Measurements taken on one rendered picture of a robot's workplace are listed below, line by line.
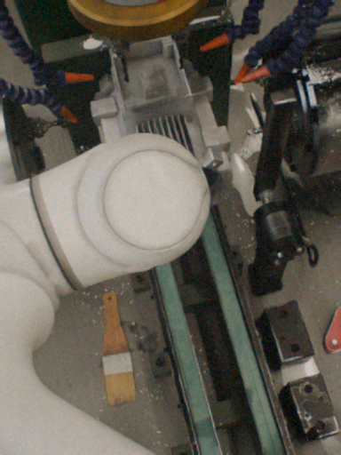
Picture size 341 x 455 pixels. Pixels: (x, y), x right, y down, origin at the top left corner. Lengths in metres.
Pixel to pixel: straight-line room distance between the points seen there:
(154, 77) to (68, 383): 0.54
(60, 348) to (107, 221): 0.69
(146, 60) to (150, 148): 0.53
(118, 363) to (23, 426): 0.69
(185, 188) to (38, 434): 0.18
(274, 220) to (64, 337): 0.44
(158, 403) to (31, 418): 0.68
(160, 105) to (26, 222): 0.44
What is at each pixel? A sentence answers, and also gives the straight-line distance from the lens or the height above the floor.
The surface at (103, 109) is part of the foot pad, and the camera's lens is 0.92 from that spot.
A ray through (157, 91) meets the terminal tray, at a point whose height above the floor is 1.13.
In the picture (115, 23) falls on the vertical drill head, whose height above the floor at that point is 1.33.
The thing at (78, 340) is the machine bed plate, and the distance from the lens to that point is 1.06.
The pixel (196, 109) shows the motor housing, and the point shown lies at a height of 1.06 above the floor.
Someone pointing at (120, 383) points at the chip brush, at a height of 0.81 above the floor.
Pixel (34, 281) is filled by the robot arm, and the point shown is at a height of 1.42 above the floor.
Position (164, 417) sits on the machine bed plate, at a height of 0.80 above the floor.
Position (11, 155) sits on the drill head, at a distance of 0.82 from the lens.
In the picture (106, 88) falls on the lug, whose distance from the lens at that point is 0.94.
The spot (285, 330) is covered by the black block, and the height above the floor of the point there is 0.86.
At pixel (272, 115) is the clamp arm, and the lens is 0.72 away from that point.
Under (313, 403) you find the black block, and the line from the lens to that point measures 0.98.
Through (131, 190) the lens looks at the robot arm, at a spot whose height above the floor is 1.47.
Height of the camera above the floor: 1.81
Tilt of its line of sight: 65 degrees down
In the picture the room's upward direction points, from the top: 6 degrees counter-clockwise
